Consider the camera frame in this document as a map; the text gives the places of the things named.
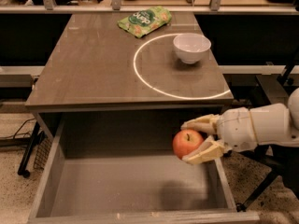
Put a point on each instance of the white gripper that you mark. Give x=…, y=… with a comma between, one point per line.
x=237, y=127

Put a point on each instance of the red orange apple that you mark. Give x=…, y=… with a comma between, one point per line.
x=186, y=141

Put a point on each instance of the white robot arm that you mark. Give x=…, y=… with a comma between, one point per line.
x=277, y=123

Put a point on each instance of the open grey wooden drawer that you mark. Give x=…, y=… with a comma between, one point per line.
x=118, y=167

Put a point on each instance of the white ceramic bowl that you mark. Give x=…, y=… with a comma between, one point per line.
x=190, y=47

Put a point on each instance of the green snack bag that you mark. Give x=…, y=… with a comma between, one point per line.
x=145, y=21

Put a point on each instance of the black table leg with caster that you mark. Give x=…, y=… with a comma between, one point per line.
x=33, y=140

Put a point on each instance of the wire mesh basket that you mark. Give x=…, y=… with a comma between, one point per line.
x=42, y=153

